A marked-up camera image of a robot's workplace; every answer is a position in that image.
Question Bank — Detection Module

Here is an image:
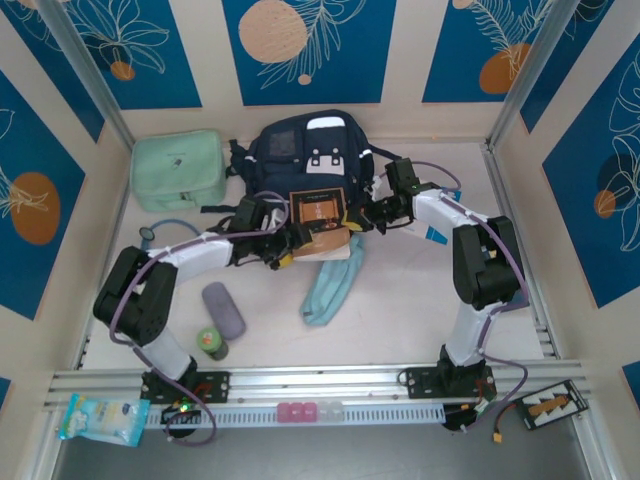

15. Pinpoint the brown cover book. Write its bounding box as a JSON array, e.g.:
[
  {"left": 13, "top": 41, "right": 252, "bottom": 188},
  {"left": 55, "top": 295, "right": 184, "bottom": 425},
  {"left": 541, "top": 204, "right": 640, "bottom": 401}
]
[{"left": 288, "top": 186, "right": 351, "bottom": 261}]

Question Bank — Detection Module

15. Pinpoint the white and blue notebook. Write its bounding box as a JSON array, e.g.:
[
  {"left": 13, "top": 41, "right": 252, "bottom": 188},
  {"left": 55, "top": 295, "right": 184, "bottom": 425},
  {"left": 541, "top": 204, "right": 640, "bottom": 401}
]
[{"left": 404, "top": 222, "right": 449, "bottom": 246}]

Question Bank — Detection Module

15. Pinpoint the light blue pencil case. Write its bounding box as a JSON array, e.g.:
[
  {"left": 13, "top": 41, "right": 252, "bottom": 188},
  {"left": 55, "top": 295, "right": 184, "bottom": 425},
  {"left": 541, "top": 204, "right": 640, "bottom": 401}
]
[{"left": 299, "top": 234, "right": 366, "bottom": 329}]

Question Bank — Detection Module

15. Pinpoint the navy blue backpack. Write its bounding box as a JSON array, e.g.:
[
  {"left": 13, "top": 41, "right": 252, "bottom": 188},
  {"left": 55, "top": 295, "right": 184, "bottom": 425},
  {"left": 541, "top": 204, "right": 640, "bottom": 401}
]
[{"left": 201, "top": 109, "right": 399, "bottom": 241}]

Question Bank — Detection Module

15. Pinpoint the grey glasses case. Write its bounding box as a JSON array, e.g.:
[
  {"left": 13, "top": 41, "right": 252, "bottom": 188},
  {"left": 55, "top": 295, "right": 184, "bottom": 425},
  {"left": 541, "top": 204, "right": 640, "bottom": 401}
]
[{"left": 201, "top": 281, "right": 247, "bottom": 342}]

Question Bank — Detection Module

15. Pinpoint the green bottle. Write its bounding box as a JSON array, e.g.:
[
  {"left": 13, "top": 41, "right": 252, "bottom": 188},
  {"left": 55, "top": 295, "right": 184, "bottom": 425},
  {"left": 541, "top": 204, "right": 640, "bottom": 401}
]
[{"left": 195, "top": 327, "right": 230, "bottom": 362}]

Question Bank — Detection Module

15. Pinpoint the blue stethoscope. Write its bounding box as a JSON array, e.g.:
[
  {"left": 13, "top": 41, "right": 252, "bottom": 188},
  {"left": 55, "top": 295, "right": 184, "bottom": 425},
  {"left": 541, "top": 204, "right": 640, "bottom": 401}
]
[{"left": 138, "top": 218, "right": 201, "bottom": 249}]

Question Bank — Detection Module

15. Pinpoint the mint green fabric bag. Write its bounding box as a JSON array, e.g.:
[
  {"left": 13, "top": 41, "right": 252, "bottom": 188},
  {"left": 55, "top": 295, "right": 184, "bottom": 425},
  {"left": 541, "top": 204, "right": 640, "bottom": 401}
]
[{"left": 130, "top": 129, "right": 226, "bottom": 212}]

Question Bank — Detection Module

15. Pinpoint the black controller board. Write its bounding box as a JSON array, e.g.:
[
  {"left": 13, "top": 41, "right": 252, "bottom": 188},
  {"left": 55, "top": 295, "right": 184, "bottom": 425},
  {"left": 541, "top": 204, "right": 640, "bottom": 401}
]
[
  {"left": 159, "top": 403, "right": 205, "bottom": 427},
  {"left": 442, "top": 403, "right": 490, "bottom": 434}
]

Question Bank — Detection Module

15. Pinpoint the blue white snack packet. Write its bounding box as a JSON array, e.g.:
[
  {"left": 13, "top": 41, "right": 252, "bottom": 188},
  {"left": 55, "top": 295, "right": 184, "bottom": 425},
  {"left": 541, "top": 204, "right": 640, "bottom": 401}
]
[{"left": 57, "top": 393, "right": 151, "bottom": 447}]

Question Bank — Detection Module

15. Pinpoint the black connector board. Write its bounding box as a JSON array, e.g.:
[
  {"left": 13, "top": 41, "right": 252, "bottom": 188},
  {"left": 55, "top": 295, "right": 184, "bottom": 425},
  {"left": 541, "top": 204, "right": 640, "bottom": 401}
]
[{"left": 519, "top": 379, "right": 586, "bottom": 431}]

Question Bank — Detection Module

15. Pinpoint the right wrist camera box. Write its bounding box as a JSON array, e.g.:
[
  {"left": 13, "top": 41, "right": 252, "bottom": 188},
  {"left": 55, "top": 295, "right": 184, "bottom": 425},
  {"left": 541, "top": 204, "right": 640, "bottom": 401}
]
[{"left": 368, "top": 175, "right": 391, "bottom": 202}]

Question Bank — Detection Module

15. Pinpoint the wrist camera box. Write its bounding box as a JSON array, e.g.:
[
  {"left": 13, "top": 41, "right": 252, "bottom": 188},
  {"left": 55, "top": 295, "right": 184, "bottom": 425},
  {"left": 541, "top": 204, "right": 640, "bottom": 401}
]
[
  {"left": 261, "top": 208, "right": 288, "bottom": 234},
  {"left": 368, "top": 175, "right": 391, "bottom": 202}
]

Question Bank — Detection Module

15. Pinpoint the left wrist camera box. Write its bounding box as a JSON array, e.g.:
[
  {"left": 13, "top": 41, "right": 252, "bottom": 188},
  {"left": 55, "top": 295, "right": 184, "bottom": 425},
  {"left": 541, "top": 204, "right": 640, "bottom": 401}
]
[{"left": 261, "top": 208, "right": 288, "bottom": 234}]

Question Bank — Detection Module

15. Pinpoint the aluminium side rail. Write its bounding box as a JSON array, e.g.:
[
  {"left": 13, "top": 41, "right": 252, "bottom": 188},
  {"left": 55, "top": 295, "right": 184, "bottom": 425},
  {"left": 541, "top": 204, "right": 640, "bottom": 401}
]
[
  {"left": 480, "top": 142, "right": 562, "bottom": 360},
  {"left": 74, "top": 144, "right": 136, "bottom": 371}
]

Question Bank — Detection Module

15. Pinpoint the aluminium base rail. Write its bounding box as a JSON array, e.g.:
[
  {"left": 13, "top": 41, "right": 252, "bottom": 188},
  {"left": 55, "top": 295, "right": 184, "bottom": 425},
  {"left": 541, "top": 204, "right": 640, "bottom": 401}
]
[{"left": 47, "top": 359, "right": 594, "bottom": 414}]

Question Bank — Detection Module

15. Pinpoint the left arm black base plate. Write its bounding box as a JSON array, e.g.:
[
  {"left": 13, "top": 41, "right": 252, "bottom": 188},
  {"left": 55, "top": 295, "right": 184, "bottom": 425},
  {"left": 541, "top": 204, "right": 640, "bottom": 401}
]
[{"left": 139, "top": 370, "right": 232, "bottom": 405}]

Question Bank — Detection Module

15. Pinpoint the white slotted cable duct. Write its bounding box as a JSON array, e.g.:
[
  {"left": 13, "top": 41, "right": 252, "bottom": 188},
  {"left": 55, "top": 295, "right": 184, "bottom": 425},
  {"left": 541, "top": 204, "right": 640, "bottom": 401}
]
[{"left": 144, "top": 403, "right": 446, "bottom": 429}]

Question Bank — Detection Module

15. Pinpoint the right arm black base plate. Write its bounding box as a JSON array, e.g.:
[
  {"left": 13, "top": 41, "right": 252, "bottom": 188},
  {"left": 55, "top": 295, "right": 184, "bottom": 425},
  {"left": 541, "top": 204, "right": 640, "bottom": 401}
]
[{"left": 403, "top": 367, "right": 497, "bottom": 401}]

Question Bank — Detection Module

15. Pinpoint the aluminium frame post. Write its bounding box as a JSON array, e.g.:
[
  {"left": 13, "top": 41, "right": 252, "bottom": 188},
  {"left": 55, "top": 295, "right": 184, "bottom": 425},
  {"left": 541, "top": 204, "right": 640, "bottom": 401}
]
[
  {"left": 35, "top": 0, "right": 137, "bottom": 149},
  {"left": 485, "top": 0, "right": 576, "bottom": 149}
]

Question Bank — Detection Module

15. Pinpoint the wire with yellow connector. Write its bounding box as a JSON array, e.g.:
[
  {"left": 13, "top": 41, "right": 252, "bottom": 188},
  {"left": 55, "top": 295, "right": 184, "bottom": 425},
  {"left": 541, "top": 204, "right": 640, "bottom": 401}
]
[{"left": 487, "top": 402, "right": 524, "bottom": 446}]

